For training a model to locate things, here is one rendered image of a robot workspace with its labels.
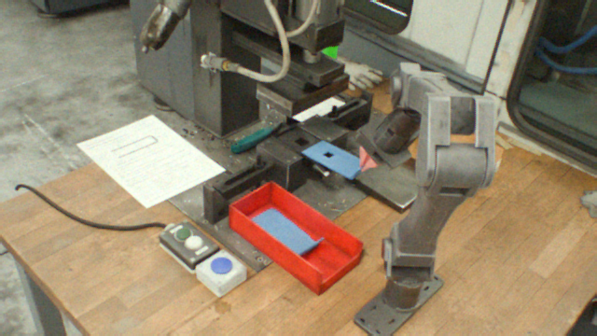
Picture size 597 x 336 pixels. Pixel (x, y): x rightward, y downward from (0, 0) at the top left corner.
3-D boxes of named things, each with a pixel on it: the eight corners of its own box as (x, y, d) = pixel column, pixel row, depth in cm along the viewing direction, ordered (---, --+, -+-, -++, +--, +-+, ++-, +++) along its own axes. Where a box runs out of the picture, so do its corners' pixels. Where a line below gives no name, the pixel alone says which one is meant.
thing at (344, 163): (356, 182, 119) (357, 170, 118) (301, 153, 128) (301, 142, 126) (377, 169, 123) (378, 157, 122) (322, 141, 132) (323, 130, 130)
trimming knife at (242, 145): (229, 152, 141) (237, 157, 139) (228, 144, 139) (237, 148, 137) (280, 125, 151) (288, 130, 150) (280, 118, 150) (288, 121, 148)
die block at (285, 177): (286, 196, 129) (288, 169, 125) (255, 175, 134) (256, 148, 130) (344, 161, 141) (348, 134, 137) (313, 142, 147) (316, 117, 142)
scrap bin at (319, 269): (318, 296, 107) (322, 273, 104) (228, 227, 120) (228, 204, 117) (359, 263, 115) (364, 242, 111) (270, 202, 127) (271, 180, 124)
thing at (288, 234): (297, 265, 112) (298, 254, 111) (246, 222, 121) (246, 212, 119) (323, 248, 116) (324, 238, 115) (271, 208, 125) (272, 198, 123)
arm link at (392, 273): (383, 232, 102) (387, 256, 98) (433, 234, 103) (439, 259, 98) (378, 258, 106) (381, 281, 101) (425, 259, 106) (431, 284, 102)
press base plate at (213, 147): (257, 282, 113) (257, 272, 111) (112, 164, 139) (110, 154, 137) (439, 152, 152) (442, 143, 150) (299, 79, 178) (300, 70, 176)
